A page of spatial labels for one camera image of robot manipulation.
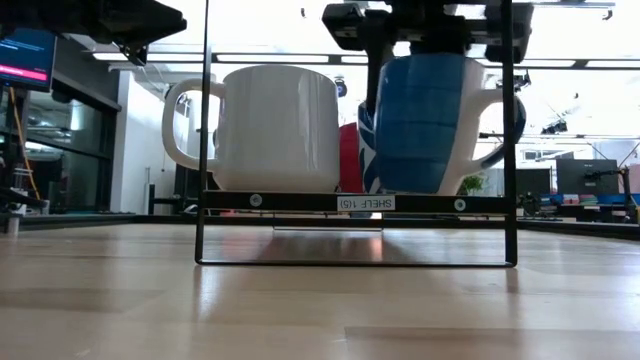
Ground blue and white mug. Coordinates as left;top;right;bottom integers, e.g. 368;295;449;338
374;52;527;196

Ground black background monitor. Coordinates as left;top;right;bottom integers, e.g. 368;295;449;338
555;158;620;196

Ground yellow cable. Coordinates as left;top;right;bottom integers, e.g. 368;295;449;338
8;87;42;201

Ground black aluminium table frame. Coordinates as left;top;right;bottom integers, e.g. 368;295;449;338
0;212;640;242

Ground red mug with white handle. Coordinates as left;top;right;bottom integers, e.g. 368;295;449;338
338;122;365;195

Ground blue storage bins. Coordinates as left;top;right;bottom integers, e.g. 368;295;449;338
542;193;640;207

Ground wooden shelf with black frame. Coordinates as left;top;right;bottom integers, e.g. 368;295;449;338
194;0;519;269

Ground olive green mug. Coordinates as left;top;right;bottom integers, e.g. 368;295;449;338
161;64;342;193

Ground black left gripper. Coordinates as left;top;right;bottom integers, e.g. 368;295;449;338
322;0;535;117

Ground blue white patterned mug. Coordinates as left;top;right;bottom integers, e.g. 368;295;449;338
357;102;384;195

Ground ceiling light track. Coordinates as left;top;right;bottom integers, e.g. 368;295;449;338
92;51;640;70

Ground small green potted plant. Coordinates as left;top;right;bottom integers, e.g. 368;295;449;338
459;173;485;196

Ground computer monitor with blue screen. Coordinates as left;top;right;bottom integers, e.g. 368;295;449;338
0;27;58;94

